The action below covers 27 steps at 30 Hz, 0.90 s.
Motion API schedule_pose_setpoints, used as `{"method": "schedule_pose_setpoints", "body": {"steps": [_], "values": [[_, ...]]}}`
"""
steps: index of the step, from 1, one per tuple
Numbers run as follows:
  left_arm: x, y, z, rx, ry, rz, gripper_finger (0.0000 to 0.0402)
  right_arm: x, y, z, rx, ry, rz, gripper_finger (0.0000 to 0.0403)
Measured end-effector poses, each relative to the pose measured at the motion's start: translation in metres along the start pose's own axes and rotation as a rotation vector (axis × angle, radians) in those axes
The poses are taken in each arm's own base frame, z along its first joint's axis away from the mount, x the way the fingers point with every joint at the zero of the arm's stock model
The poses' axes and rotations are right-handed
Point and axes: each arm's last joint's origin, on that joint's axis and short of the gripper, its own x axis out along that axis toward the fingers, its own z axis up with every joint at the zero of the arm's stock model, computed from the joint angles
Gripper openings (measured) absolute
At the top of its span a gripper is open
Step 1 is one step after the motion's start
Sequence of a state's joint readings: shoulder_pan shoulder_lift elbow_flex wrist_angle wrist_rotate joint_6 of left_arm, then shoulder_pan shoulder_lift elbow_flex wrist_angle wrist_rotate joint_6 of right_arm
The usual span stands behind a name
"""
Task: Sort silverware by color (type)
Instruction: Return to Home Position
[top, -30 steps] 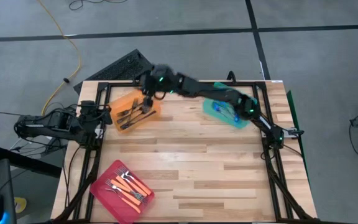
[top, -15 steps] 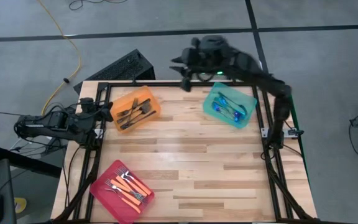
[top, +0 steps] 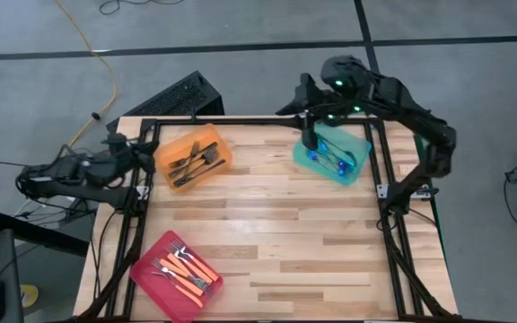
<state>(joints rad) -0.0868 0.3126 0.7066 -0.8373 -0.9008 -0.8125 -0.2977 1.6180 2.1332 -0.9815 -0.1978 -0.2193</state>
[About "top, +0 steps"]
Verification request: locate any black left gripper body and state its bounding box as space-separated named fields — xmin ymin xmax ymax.
xmin=100 ymin=133 xmax=142 ymax=177

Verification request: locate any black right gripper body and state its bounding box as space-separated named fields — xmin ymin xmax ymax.
xmin=293 ymin=72 xmax=346 ymax=123

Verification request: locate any orange translucent plastic bin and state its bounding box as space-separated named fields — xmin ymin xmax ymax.
xmin=153 ymin=123 xmax=234 ymax=195

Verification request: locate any teal translucent plastic bin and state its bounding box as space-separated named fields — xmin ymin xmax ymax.
xmin=291 ymin=121 xmax=373 ymax=188

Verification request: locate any black side desk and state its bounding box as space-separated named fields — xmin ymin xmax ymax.
xmin=0 ymin=209 xmax=90 ymax=323

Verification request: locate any red translucent plastic bin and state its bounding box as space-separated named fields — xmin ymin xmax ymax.
xmin=128 ymin=230 xmax=225 ymax=323

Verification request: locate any yellow tape roll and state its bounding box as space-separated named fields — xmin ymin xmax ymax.
xmin=18 ymin=284 xmax=40 ymax=310

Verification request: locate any black metal table frame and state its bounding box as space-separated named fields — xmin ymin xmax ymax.
xmin=74 ymin=116 xmax=462 ymax=323

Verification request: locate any yellow extension cable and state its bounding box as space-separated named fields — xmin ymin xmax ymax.
xmin=51 ymin=0 xmax=119 ymax=147

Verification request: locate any white cable bundle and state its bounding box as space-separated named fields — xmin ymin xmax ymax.
xmin=13 ymin=196 xmax=71 ymax=219

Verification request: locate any black floor cable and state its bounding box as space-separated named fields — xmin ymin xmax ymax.
xmin=98 ymin=0 xmax=186 ymax=16

